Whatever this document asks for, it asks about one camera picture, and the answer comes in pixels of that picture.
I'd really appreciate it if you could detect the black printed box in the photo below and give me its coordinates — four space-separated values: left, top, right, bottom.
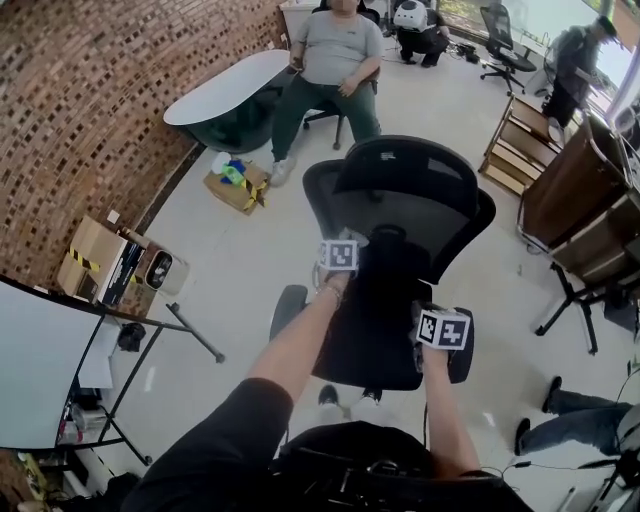
97 240 147 307

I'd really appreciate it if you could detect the white oval table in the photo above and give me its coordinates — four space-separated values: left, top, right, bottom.
164 49 292 155

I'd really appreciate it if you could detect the small black bag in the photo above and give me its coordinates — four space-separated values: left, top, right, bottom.
117 322 147 353

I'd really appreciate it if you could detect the whiteboard on black stand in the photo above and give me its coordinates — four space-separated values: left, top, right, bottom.
0 273 226 466

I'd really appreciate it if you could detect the person's right forearm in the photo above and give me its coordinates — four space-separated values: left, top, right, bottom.
422 347 482 479

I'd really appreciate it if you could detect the black chair armrest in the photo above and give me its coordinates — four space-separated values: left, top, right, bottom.
448 348 474 385
269 284 309 344

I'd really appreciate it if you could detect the brown wooden cabinet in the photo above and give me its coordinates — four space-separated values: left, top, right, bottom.
518 112 640 286

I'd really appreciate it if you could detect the person's left forearm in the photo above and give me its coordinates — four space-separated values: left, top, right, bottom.
247 284 351 401

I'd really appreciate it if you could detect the black chair seat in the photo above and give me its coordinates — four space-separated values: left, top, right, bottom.
310 279 434 392

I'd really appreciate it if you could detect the person's black clothed torso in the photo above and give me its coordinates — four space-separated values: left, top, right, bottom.
122 377 536 512

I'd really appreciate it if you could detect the black chest-mounted rig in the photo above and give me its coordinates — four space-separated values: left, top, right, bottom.
269 459 501 512

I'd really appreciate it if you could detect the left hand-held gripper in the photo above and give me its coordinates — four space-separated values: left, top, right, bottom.
312 239 361 296

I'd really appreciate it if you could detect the cardboard box with striped tape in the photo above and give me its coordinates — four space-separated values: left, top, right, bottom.
203 162 271 217

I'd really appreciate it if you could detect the small white trash bin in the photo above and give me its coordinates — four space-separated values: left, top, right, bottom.
144 248 190 296

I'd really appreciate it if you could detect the large cardboard box striped tape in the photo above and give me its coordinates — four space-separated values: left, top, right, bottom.
56 215 130 301

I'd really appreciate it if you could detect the grey cloth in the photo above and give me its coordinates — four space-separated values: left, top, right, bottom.
337 227 370 249

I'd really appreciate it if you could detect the black folding stand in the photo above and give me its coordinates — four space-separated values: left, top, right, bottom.
534 262 640 356

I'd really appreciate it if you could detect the tangle of black cables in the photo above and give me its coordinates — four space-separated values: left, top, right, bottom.
449 42 481 64

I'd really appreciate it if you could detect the low wooden shelf rack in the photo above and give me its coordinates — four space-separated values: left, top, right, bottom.
478 94 564 196

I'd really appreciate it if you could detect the black mesh chair backrest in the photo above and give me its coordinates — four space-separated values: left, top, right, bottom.
302 134 497 286

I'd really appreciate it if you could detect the cluttered wooden shelf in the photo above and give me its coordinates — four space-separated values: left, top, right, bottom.
0 449 51 512

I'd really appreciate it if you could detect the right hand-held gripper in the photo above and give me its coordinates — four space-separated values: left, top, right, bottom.
410 302 475 374

